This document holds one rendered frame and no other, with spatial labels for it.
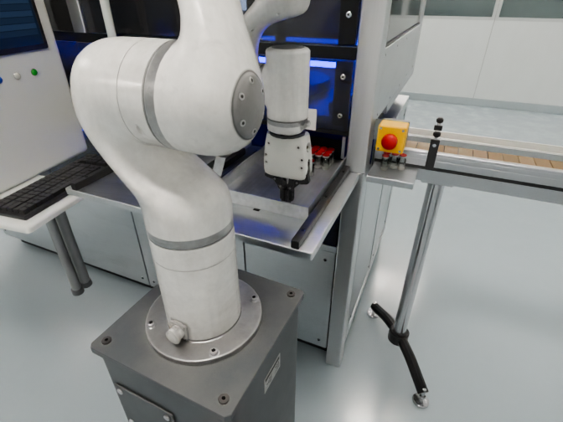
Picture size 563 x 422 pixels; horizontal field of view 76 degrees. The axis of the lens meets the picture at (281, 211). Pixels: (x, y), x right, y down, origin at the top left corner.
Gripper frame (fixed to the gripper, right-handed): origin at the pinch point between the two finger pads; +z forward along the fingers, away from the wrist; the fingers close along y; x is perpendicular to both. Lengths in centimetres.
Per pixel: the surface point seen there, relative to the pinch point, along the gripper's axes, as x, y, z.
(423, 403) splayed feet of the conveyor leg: -24, -46, 91
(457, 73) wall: -486, -40, 57
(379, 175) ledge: -28.4, -16.3, 4.7
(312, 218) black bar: 3.9, -7.6, 2.4
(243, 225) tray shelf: 9.7, 6.5, 4.3
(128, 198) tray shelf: 10.7, 38.9, 4.3
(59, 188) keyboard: 8, 70, 9
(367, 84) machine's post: -27.2, -10.2, -20.1
